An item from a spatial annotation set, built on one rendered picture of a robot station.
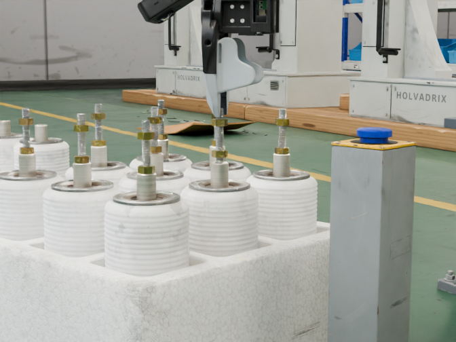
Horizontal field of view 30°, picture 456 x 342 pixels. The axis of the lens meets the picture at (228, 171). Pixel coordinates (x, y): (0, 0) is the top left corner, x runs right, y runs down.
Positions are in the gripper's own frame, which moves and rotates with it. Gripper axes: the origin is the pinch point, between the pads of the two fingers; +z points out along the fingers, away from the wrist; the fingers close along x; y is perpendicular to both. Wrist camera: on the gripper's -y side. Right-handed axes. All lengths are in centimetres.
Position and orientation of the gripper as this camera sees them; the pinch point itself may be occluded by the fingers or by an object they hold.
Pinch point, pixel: (215, 104)
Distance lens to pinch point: 103.2
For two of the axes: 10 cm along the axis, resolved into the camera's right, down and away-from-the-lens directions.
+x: 2.1, -1.5, 9.7
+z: 0.0, 9.9, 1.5
